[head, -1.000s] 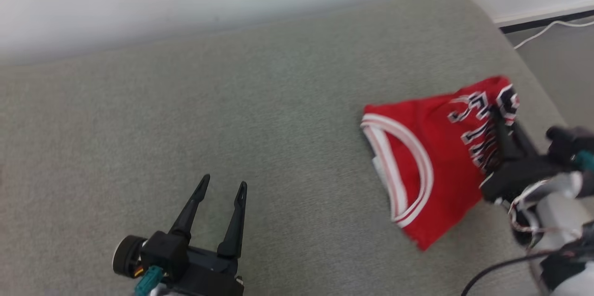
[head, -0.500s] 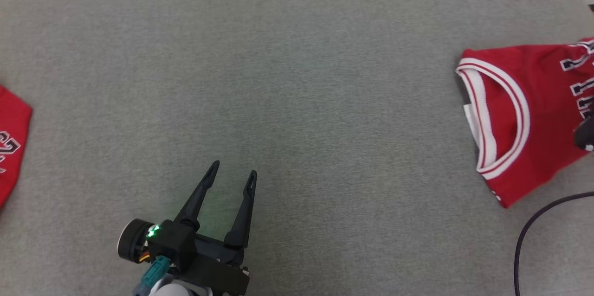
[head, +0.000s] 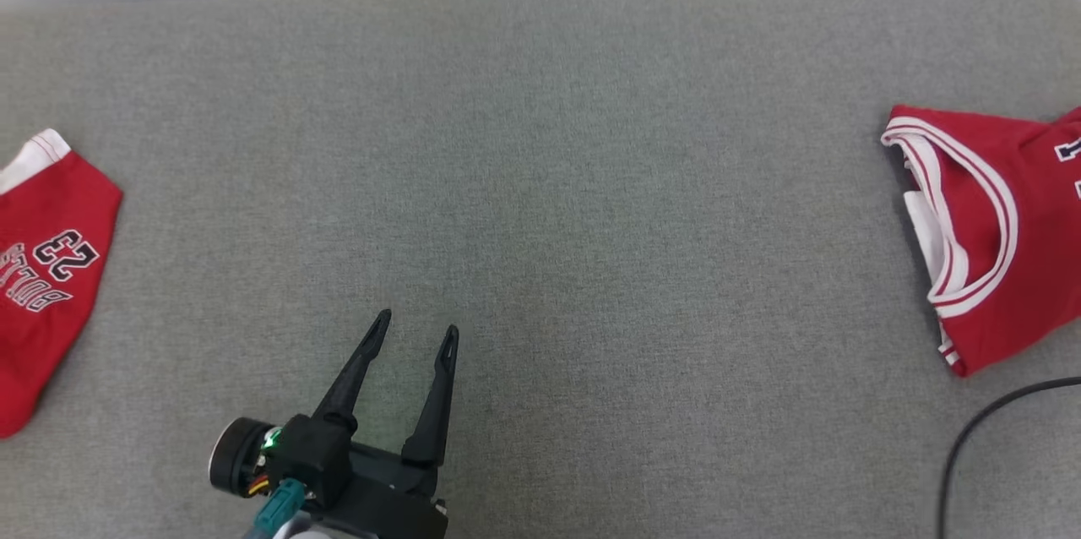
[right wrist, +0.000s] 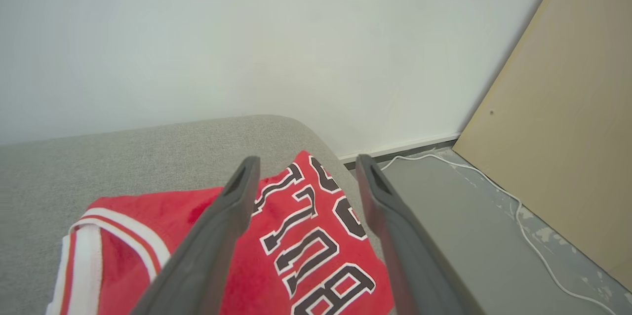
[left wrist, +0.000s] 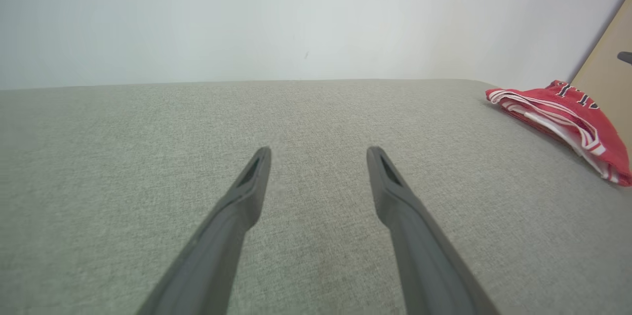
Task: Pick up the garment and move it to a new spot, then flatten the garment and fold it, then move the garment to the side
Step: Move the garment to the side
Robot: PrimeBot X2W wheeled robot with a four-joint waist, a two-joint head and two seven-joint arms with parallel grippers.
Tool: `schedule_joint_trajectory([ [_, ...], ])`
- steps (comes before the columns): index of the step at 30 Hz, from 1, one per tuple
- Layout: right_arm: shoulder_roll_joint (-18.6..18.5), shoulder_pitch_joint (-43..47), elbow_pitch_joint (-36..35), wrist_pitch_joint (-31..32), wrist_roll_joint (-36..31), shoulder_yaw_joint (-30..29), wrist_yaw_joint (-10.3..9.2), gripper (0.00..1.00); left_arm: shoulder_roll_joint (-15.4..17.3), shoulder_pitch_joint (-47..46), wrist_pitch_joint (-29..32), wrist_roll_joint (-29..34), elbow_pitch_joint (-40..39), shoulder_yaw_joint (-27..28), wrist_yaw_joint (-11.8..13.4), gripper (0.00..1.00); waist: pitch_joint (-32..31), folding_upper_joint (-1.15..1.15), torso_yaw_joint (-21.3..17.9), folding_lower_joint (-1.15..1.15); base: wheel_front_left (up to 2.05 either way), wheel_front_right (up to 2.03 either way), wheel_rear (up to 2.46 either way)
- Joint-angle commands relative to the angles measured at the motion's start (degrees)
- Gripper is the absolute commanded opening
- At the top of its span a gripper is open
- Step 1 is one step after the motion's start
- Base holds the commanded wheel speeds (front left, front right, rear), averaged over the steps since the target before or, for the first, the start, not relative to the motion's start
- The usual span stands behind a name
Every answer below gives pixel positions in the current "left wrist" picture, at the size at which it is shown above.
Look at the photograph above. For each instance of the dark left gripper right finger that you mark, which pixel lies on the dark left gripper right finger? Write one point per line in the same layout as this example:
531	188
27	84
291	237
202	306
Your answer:
419	255

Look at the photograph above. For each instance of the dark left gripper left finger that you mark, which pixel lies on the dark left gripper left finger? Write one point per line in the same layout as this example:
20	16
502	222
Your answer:
217	255

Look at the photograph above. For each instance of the red white short-sleeve shirt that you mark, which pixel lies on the red white short-sleeve shirt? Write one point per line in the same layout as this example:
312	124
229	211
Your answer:
582	117

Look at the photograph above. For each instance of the beige wooden door panel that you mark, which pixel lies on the beige wooden door panel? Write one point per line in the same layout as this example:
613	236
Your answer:
610	68

